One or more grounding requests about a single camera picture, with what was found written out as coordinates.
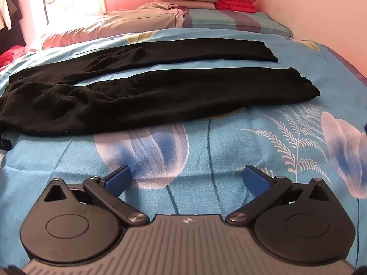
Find black knit pants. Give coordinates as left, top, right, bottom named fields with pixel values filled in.
left=0, top=38, right=321, bottom=136

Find light grey quilt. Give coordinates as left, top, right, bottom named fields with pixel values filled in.
left=40, top=2, right=188, bottom=50

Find hanging black garment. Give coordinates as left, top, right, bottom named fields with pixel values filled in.
left=0, top=0, right=28, bottom=48

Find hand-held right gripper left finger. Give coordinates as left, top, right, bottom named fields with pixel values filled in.
left=43, top=165, right=150, bottom=226

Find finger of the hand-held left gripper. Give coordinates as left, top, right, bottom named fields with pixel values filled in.
left=0, top=133, right=12, bottom=151

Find bright window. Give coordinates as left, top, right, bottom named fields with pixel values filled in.
left=42, top=0, right=106, bottom=25

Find blue striped pillow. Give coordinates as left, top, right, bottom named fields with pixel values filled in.
left=182, top=7, right=293, bottom=38

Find blue floral bedsheet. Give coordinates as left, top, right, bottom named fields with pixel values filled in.
left=0, top=29, right=367, bottom=270

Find pile of pink folded clothes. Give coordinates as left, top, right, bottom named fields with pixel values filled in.
left=0, top=44, right=28, bottom=68

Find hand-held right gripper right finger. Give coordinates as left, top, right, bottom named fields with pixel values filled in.
left=225, top=165, right=330, bottom=226

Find hanging beige garment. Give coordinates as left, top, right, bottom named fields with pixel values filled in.
left=0, top=0, right=12, bottom=30

